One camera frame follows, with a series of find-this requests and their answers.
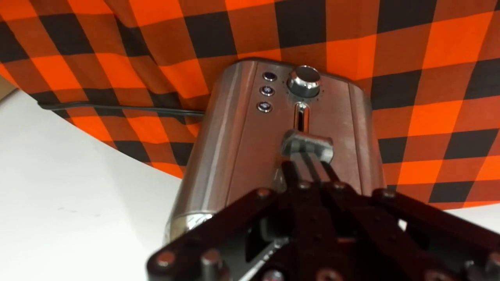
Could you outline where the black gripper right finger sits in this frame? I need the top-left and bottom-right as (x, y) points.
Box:
(310, 155), (500, 281)

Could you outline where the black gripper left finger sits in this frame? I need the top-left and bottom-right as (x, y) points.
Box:
(145, 155), (320, 281)

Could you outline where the silver toaster lever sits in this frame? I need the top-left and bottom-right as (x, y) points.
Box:
(279, 130), (335, 164)

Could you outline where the silver metal toaster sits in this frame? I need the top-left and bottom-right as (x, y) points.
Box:
(163, 58), (387, 244)

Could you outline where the orange black checkered tablecloth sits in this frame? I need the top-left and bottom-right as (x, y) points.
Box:
(0, 0), (500, 211)

